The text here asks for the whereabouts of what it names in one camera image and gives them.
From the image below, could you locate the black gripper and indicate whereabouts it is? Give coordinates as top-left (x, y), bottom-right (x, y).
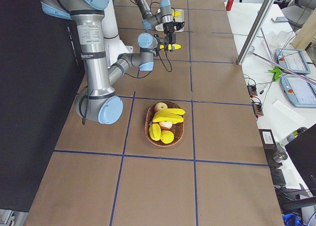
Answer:
top-left (154, 34), bottom-right (173, 53)
top-left (163, 21), bottom-right (185, 44)

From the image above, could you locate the yellow banana moved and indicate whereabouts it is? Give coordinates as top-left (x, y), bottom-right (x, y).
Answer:
top-left (172, 10), bottom-right (182, 17)
top-left (159, 44), bottom-right (181, 51)

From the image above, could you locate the yellow banana in basket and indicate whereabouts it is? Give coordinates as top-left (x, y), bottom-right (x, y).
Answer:
top-left (155, 108), bottom-right (186, 117)

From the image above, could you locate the brown wicker basket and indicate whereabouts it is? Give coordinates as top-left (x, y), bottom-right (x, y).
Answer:
top-left (145, 101), bottom-right (185, 147)

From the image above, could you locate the white rectangular bear tray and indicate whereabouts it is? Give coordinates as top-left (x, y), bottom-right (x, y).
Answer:
top-left (155, 8), bottom-right (186, 33)

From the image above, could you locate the red apple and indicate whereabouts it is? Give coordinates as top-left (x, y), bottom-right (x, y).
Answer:
top-left (154, 102), bottom-right (168, 113)

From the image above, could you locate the yellow banana at edge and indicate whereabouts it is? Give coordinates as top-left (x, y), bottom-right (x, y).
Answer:
top-left (152, 113), bottom-right (184, 124)

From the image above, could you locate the pink white peach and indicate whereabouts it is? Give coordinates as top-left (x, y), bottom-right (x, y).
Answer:
top-left (158, 121), bottom-right (173, 130)

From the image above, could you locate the yellow starfruit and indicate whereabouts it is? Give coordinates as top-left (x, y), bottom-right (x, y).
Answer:
top-left (149, 123), bottom-right (161, 141)

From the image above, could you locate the yellow lemon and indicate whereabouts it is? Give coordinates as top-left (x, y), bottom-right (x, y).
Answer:
top-left (160, 130), bottom-right (174, 144)

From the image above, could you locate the teach pendant far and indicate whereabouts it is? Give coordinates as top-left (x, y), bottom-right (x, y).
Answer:
top-left (275, 48), bottom-right (311, 75)

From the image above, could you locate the teach pendant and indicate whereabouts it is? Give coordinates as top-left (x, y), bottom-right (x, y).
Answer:
top-left (280, 76), bottom-right (316, 108)
top-left (275, 48), bottom-right (311, 75)

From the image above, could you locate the long metal grabber tool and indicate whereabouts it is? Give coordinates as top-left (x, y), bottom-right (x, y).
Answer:
top-left (249, 50), bottom-right (316, 84)

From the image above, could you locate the teach pendant near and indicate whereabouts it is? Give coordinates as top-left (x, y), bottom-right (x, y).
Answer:
top-left (280, 76), bottom-right (316, 108)

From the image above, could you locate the black braided cable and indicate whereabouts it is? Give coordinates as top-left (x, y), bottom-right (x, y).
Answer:
top-left (123, 50), bottom-right (173, 79)

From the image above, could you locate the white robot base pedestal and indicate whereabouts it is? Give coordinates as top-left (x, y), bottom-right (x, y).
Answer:
top-left (102, 0), bottom-right (133, 68)

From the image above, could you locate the aluminium frame post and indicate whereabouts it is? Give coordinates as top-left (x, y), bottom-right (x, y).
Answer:
top-left (237, 0), bottom-right (275, 65)

